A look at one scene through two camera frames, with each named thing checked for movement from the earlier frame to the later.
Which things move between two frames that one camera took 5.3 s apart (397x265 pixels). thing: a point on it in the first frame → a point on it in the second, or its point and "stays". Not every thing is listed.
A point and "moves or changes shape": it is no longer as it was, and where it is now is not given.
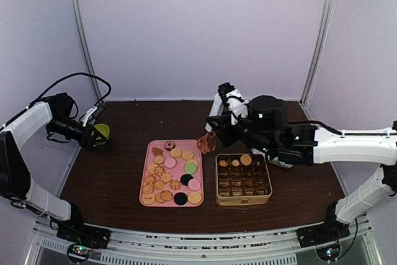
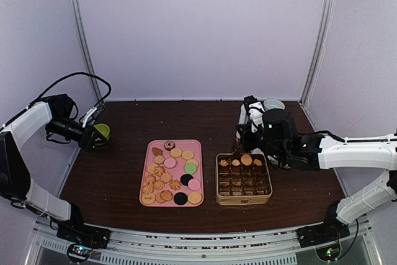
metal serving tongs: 206,143 moves or changes shape
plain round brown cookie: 245,159 stays
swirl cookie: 207,142 → 258,162
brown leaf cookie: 223,163 stays
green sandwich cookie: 190,168 stays
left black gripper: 89,139 stays
